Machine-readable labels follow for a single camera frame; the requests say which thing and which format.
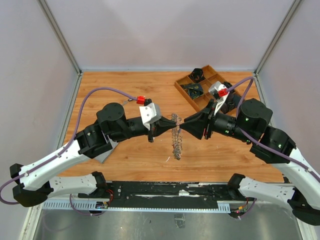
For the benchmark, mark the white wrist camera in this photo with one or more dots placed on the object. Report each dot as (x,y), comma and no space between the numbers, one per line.
(149,112)
(220,92)

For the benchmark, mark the silver key with black tag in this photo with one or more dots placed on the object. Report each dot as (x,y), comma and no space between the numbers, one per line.
(127,101)

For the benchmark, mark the dark green folded cloth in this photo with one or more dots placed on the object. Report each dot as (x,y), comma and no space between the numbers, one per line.
(229,86)

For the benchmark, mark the grey felt cloth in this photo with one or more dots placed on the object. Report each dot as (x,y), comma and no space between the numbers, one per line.
(103,157)

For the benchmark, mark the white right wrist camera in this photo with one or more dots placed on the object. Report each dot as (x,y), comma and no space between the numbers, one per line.
(220,92)

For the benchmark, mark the large metal keyring disc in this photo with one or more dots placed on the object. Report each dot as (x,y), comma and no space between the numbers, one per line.
(176,137)

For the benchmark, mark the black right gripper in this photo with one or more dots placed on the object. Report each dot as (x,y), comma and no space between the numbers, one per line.
(195,124)

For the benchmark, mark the dark folded cloth pair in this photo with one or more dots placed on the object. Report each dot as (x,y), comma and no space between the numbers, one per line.
(231,103)

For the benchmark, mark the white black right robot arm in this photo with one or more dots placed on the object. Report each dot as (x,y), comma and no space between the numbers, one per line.
(269,144)

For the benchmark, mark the blue patterned folded cloth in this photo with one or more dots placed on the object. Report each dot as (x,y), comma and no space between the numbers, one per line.
(194,90)

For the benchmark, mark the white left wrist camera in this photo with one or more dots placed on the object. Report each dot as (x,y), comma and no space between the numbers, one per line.
(149,112)

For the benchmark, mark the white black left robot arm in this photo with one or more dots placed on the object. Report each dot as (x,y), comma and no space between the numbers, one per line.
(39,181)

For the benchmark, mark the dark patterned folded cloth top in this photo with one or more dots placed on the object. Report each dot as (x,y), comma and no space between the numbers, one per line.
(197,75)

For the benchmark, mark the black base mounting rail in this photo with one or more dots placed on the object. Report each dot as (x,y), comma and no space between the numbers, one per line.
(165,195)

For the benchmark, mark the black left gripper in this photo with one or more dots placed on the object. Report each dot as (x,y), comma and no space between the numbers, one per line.
(161,127)

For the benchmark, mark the wooden compartment tray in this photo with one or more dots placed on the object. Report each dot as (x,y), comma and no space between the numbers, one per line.
(211,77)

